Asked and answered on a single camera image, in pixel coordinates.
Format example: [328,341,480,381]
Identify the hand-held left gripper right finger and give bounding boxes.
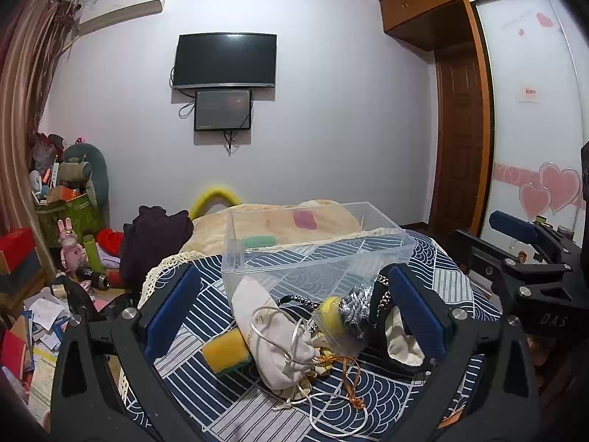
[387,262,541,442]

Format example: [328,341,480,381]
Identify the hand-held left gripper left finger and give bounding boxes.
[50,262,203,442]

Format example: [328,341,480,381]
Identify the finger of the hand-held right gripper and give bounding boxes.
[448,229,589,334]
[489,210,581,261]

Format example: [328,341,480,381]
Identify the yellow rectangular sponge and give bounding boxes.
[202,329,253,373]

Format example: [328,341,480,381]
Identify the clear plastic zip bag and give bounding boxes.
[310,284,382,361]

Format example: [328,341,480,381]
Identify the white drawstring pouch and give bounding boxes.
[230,276,366,438]

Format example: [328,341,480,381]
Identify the clear plastic container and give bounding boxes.
[221,201,417,298]

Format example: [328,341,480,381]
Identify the pink heart stickers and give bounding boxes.
[519,162,581,222]

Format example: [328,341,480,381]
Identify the black pouch with cream lining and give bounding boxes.
[370,275,435,375]

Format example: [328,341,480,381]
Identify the black glittery scrubber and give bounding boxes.
[339,283,377,338]

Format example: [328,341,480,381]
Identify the dark clothes pile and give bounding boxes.
[120,205,194,292]

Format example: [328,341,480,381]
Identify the white sliding wardrobe door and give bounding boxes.
[474,0,589,249]

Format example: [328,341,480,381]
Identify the beige blanket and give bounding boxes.
[179,199,364,259]

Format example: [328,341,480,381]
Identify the black flashlight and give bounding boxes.
[76,264,112,292]

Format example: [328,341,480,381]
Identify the yellow round sponge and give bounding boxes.
[319,297,344,335]

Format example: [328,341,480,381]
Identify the red plush toy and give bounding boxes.
[96,228,125,257]

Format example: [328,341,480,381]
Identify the green paper roll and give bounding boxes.
[82,235,103,270]

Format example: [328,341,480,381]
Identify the blue patterned tablecloth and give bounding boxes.
[117,230,504,442]

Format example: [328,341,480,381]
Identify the pink rabbit toy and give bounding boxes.
[57,218,89,278]

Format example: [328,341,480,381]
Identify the pile of papers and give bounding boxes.
[0,281,71,424]

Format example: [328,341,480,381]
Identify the green storage box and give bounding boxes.
[37,191,105,250]

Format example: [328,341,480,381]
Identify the grey plush toy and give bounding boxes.
[62,143,109,209]

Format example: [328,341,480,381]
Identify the red box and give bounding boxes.
[0,228,38,273]

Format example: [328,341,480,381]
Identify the wooden overhead cabinet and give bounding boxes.
[380,0,548,51]

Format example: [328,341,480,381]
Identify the brown curtain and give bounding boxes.
[0,0,81,259]

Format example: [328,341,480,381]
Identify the white air conditioner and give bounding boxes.
[74,0,169,38]

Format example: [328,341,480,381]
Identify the gold tassel cord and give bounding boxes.
[313,349,369,411]

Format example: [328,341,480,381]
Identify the yellow ring pillow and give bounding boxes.
[190,183,242,219]

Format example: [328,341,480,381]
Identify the black white braided cord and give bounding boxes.
[276,295,323,310]

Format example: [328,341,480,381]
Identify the small wall-mounted monitor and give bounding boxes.
[194,89,253,132]

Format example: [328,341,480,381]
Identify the wall-mounted black television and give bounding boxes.
[172,33,278,90]

